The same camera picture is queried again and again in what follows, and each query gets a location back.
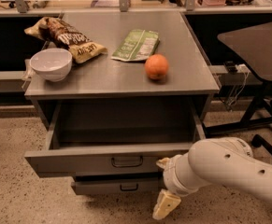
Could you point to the grey drawer cabinet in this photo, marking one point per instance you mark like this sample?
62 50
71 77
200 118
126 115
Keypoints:
103 77

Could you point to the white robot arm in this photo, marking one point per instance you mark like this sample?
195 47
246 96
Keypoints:
224 161

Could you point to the green snack packet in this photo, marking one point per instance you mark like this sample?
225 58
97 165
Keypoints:
138 46

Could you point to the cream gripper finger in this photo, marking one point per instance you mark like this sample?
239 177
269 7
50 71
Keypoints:
166 203
163 163

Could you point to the grey top drawer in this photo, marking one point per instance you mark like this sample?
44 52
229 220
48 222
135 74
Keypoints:
116 136

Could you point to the brown chip bag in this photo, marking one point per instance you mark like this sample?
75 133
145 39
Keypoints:
66 36

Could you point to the white bowl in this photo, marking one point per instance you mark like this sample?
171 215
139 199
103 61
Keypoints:
52 64

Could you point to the orange fruit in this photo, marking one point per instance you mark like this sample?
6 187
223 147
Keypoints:
156 67

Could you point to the grey drawer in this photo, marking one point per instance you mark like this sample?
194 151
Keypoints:
105 184
116 136

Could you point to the grey lower drawer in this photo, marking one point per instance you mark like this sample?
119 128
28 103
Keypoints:
105 184

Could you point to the white power adapter with cables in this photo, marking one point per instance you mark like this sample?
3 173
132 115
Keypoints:
238 80

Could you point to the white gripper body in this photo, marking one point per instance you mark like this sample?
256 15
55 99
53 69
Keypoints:
170 177

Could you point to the black side table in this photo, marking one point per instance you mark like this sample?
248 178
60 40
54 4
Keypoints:
254 46

